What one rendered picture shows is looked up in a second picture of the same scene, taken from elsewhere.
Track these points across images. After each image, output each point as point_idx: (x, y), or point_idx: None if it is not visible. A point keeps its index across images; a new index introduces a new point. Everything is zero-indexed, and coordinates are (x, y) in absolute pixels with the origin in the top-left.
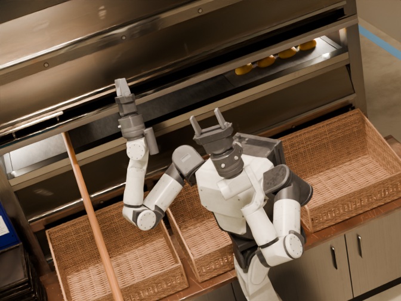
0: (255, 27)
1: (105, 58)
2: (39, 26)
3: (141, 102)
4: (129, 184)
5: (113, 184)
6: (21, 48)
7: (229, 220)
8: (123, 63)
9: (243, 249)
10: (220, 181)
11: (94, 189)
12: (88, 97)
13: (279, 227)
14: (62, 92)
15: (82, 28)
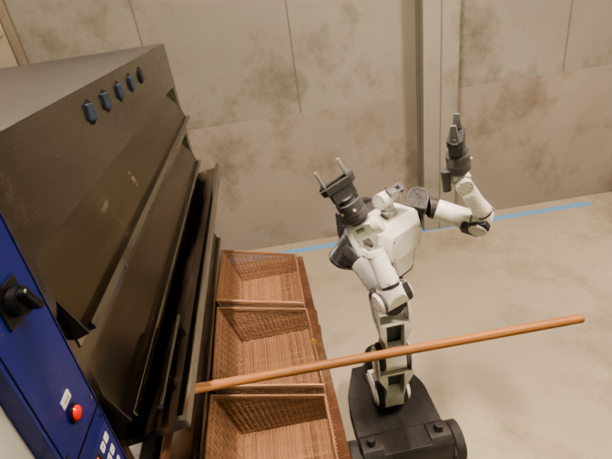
0: (186, 188)
1: (144, 243)
2: (103, 206)
3: (209, 268)
4: (387, 262)
5: (198, 408)
6: (108, 242)
7: (406, 259)
8: (157, 243)
9: None
10: (464, 179)
11: (193, 428)
12: (168, 291)
13: (463, 210)
14: (146, 300)
15: (133, 200)
